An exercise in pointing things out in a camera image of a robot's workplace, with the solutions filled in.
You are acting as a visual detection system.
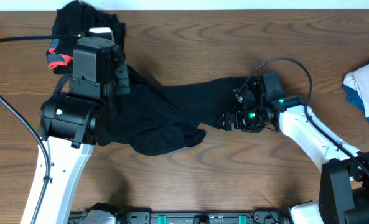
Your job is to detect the folded black garment orange trim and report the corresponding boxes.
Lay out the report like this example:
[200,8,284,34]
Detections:
[46,1,126,74]

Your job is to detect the black base rail green clamps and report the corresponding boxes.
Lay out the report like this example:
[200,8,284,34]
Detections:
[68,210,287,224]

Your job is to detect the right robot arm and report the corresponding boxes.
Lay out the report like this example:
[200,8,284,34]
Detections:
[217,83,369,223]

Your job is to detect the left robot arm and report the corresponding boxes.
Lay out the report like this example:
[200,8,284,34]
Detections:
[21,37,130,223]

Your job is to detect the black shirt with white logo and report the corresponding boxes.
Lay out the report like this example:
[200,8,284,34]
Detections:
[96,67,245,156]

